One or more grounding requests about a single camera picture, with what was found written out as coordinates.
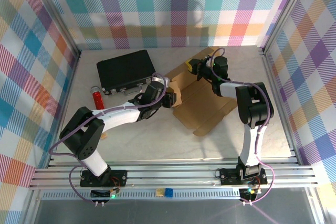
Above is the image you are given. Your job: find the brown cardboard box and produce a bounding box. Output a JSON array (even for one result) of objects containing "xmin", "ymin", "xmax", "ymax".
[{"xmin": 165, "ymin": 47, "xmax": 237, "ymax": 137}]

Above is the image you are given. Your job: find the black hard case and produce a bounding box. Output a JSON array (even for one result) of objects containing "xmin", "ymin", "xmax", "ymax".
[{"xmin": 96, "ymin": 50, "xmax": 158, "ymax": 96}]

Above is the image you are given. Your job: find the red tube with silver cap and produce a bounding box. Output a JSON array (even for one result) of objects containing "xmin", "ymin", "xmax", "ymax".
[{"xmin": 90, "ymin": 85, "xmax": 106, "ymax": 111}]

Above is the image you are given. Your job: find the black controller board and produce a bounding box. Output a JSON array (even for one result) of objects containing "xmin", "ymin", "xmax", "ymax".
[
  {"xmin": 90, "ymin": 188, "xmax": 121, "ymax": 200},
  {"xmin": 240, "ymin": 187, "xmax": 260, "ymax": 200}
]

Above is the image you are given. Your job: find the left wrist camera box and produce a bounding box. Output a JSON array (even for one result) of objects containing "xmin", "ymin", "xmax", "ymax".
[{"xmin": 152, "ymin": 76, "xmax": 170, "ymax": 88}]

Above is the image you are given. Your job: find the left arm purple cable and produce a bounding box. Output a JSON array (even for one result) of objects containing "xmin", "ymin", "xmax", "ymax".
[{"xmin": 49, "ymin": 72, "xmax": 171, "ymax": 204}]

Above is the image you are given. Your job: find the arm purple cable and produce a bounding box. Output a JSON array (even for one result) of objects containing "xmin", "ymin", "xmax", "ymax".
[
  {"xmin": 49, "ymin": 72, "xmax": 171, "ymax": 204},
  {"xmin": 207, "ymin": 47, "xmax": 276, "ymax": 204}
]

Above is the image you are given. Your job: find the aluminium side rail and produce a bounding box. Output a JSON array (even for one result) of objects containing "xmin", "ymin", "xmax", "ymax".
[
  {"xmin": 46, "ymin": 49, "xmax": 82, "ymax": 168},
  {"xmin": 258, "ymin": 48, "xmax": 302, "ymax": 166}
]

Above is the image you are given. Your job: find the aluminium frame rail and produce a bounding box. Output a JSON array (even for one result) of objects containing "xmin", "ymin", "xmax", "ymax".
[{"xmin": 28, "ymin": 159, "xmax": 320, "ymax": 190}]

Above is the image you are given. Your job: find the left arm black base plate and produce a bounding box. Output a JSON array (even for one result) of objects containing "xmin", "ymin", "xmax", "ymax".
[{"xmin": 79, "ymin": 169, "xmax": 128, "ymax": 187}]

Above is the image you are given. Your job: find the aluminium corner post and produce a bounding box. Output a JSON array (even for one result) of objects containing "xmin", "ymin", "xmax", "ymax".
[
  {"xmin": 26, "ymin": 0, "xmax": 82, "ymax": 59},
  {"xmin": 258, "ymin": 0, "xmax": 314, "ymax": 56}
]

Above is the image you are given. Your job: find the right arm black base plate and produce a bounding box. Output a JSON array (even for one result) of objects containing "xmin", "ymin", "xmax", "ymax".
[{"xmin": 219, "ymin": 167, "xmax": 268, "ymax": 186}]

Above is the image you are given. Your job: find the slotted grey cable duct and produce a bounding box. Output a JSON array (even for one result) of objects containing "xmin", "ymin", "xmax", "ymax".
[{"xmin": 41, "ymin": 191, "xmax": 244, "ymax": 200}]

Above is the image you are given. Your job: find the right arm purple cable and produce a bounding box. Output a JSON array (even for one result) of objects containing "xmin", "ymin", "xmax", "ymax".
[{"xmin": 207, "ymin": 47, "xmax": 276, "ymax": 204}]

